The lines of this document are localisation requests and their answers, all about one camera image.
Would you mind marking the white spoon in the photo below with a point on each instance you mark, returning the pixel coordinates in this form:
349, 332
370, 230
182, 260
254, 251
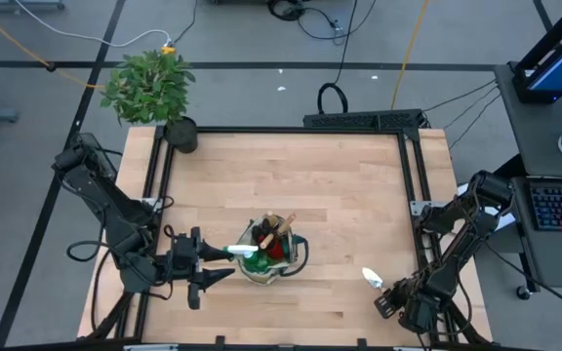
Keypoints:
373, 278

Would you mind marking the green potted plant black pot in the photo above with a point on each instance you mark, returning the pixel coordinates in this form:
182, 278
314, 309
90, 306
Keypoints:
149, 88

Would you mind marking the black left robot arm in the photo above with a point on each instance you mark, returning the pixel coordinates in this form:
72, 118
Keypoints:
110, 209

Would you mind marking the green spray bottle white nozzle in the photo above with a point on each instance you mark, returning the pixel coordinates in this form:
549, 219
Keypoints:
256, 263

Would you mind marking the white metal bracket plate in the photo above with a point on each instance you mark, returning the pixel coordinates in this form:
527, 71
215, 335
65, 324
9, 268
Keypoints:
151, 201
422, 208

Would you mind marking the black castor wheel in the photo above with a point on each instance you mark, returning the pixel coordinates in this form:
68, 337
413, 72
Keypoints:
523, 292

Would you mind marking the beige green gardening bag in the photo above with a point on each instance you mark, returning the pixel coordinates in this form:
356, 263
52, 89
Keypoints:
261, 279

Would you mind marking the black perforated bar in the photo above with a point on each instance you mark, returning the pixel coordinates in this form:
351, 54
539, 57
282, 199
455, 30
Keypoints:
359, 119

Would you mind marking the black edge clip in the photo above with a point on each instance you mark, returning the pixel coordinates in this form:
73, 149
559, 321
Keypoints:
220, 339
361, 342

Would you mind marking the black aluminium table frame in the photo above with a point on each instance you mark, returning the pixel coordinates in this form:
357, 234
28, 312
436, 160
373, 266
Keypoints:
286, 130

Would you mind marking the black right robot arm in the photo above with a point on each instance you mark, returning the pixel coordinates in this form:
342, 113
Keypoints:
493, 187

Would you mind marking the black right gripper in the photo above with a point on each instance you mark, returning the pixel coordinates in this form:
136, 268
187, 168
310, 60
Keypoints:
398, 307

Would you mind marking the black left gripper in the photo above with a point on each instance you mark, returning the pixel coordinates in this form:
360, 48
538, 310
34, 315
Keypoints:
183, 258

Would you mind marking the grey side desk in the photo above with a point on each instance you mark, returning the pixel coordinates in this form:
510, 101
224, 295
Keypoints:
534, 141

